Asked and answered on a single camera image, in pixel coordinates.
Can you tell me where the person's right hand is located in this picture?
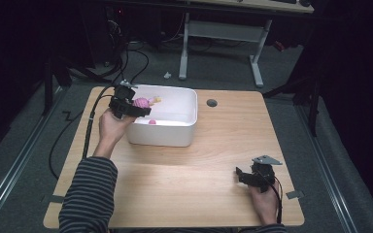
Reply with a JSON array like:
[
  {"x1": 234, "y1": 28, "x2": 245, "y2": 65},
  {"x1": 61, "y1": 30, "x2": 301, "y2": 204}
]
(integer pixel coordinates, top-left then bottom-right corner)
[{"x1": 248, "y1": 183, "x2": 282, "y2": 226}]

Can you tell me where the black floor cable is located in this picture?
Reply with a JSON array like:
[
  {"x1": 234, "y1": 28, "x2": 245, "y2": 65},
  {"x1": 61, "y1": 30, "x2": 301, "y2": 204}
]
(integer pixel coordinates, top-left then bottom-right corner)
[{"x1": 47, "y1": 109, "x2": 85, "y2": 181}]

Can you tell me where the grey tape piece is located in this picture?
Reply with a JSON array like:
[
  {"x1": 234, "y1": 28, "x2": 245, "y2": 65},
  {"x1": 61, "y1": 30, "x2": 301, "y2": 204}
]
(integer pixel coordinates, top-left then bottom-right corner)
[
  {"x1": 285, "y1": 189, "x2": 306, "y2": 200},
  {"x1": 41, "y1": 193, "x2": 65, "y2": 205}
]

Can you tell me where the metal floor rail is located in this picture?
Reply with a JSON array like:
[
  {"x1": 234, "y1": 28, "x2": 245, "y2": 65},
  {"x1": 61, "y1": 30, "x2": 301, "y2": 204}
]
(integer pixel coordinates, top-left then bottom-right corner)
[
  {"x1": 0, "y1": 84, "x2": 66, "y2": 233},
  {"x1": 295, "y1": 102, "x2": 361, "y2": 233}
]

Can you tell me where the pink toy with pastel braid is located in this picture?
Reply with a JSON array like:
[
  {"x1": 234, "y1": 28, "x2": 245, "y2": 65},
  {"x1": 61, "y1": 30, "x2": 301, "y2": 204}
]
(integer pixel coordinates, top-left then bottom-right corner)
[{"x1": 132, "y1": 95, "x2": 163, "y2": 110}]

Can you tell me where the bundle of black cables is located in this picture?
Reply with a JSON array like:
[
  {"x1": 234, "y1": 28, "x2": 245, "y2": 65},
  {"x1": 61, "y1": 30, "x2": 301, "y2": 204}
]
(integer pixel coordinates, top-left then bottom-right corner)
[{"x1": 106, "y1": 13, "x2": 151, "y2": 85}]

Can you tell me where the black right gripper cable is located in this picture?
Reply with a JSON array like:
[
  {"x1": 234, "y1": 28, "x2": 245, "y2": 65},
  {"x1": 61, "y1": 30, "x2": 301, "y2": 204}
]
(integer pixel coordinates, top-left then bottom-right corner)
[{"x1": 269, "y1": 177, "x2": 285, "y2": 225}]

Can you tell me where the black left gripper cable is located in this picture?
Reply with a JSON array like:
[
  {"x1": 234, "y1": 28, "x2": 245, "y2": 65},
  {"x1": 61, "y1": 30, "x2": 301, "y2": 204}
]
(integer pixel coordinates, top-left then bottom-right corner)
[{"x1": 81, "y1": 84, "x2": 117, "y2": 160}]

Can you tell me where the white-framed desk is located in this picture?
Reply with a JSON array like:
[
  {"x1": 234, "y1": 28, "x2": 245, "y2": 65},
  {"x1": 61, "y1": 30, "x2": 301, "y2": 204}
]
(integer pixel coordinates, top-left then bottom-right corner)
[{"x1": 178, "y1": 0, "x2": 316, "y2": 89}]

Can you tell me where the person's left hand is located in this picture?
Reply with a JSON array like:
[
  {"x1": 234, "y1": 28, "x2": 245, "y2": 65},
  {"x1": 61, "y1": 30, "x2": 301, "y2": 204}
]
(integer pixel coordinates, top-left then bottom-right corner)
[{"x1": 97, "y1": 107, "x2": 137, "y2": 153}]

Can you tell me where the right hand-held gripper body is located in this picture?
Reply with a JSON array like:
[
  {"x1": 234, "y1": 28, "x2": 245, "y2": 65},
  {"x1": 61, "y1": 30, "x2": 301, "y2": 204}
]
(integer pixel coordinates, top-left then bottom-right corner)
[{"x1": 248, "y1": 154, "x2": 284, "y2": 194}]

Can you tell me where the black metal stand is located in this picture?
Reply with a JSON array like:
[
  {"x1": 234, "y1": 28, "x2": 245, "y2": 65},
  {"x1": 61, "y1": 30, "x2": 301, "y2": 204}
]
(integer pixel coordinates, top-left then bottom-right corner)
[
  {"x1": 41, "y1": 55, "x2": 73, "y2": 117},
  {"x1": 261, "y1": 73, "x2": 322, "y2": 138}
]

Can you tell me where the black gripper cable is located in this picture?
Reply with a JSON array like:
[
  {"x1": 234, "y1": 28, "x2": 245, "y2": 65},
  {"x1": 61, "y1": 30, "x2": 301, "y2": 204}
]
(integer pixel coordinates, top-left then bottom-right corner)
[
  {"x1": 81, "y1": 84, "x2": 117, "y2": 160},
  {"x1": 269, "y1": 177, "x2": 285, "y2": 225}
]

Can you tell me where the white plastic box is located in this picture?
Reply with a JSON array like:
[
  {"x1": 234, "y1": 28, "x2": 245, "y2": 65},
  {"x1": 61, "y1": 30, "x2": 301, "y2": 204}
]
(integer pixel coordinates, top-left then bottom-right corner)
[{"x1": 124, "y1": 83, "x2": 199, "y2": 149}]

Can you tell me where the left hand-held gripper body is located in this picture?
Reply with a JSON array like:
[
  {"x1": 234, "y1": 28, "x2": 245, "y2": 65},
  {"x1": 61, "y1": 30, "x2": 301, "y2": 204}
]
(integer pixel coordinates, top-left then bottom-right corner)
[{"x1": 108, "y1": 80, "x2": 139, "y2": 120}]

